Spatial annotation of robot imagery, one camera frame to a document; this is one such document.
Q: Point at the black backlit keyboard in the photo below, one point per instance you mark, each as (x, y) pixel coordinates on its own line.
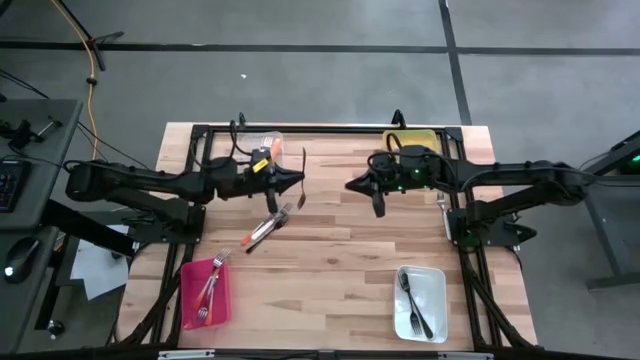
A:
(10, 185)

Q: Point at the black caster wheel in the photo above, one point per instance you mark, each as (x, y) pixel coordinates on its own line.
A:
(55, 327)

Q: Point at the black desk support bar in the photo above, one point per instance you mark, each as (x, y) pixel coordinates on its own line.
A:
(90, 230)

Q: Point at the yellow plastic container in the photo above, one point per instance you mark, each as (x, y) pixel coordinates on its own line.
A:
(425, 137)

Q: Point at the black desk clamp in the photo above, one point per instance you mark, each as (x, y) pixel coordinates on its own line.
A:
(20, 134)

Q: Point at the white plastic container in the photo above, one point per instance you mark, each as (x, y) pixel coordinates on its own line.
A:
(435, 300)

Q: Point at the black tripod stand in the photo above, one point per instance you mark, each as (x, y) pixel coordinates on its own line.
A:
(100, 56)

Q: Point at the clear plastic container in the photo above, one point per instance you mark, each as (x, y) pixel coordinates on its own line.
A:
(260, 137)

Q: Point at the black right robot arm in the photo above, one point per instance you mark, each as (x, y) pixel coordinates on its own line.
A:
(525, 172)

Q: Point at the yellow label tag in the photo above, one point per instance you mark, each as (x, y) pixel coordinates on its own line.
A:
(260, 165)

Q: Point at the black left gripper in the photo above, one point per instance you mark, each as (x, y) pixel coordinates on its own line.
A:
(250, 182)

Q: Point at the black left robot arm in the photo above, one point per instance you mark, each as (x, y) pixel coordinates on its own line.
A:
(140, 177)

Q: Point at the black box with green light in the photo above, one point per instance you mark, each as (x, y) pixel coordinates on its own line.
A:
(627, 150)

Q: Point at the pink plastic container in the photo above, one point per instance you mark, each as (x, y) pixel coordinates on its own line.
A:
(192, 280)

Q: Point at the dark grey side stand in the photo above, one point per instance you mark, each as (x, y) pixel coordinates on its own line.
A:
(615, 240)

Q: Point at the black frame clamp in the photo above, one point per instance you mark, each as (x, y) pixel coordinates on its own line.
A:
(242, 119)
(398, 118)

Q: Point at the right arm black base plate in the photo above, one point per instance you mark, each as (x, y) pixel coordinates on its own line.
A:
(500, 239)

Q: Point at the black computer mouse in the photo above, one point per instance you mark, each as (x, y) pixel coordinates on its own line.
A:
(22, 257)

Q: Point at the silver metal fork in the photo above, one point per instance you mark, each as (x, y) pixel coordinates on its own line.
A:
(301, 200)
(207, 285)

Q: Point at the grey desk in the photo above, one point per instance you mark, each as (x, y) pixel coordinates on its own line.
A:
(45, 145)

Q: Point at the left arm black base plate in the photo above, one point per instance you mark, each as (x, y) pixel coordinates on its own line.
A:
(150, 232)

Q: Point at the white paper sheets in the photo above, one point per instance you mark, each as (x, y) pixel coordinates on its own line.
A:
(95, 270)

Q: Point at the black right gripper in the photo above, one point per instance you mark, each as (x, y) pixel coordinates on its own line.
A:
(415, 170)

